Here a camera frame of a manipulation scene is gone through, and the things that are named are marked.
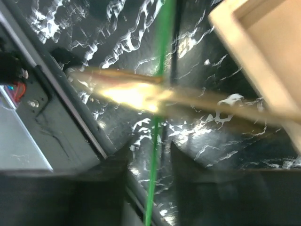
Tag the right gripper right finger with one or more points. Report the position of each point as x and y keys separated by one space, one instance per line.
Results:
x=252 y=197

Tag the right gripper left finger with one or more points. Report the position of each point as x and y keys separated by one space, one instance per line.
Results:
x=62 y=198

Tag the green hanger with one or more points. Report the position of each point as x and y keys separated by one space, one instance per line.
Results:
x=164 y=29

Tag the wooden clothes rack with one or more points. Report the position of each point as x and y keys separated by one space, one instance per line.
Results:
x=264 y=37

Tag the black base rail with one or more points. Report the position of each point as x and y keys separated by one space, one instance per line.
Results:
x=43 y=122

